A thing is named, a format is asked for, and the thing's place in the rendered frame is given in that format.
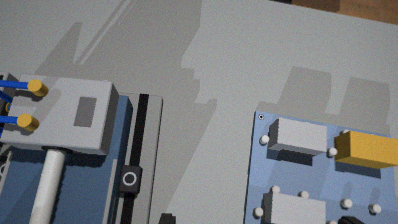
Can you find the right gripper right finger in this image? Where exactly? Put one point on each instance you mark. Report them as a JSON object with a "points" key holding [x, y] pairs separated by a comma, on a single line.
{"points": [[349, 220]]}

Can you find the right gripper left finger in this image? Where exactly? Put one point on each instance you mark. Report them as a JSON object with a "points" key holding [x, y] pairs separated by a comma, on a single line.
{"points": [[167, 218]]}

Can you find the yellow rectangular block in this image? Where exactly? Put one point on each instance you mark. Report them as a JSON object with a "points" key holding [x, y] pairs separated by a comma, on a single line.
{"points": [[366, 150]]}

